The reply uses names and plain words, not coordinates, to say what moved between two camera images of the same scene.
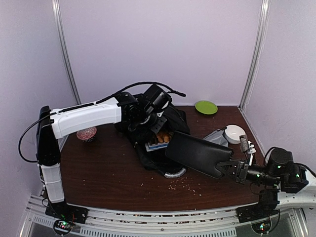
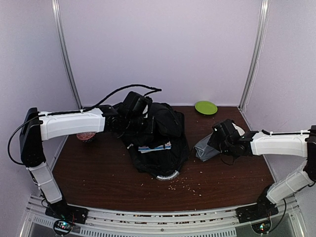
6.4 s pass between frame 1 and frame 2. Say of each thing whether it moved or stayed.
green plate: stayed
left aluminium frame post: stayed
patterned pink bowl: stayed
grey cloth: moved
